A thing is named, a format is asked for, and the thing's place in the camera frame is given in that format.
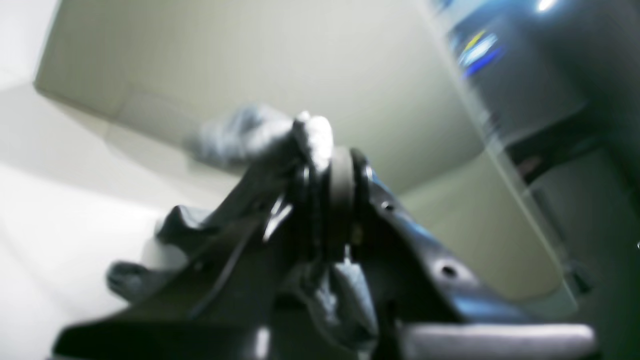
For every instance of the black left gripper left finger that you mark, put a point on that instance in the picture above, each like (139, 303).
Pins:
(219, 305)

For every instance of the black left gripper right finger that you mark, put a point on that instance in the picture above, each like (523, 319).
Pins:
(428, 304)

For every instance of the grey t-shirt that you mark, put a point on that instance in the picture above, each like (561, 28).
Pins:
(260, 138)

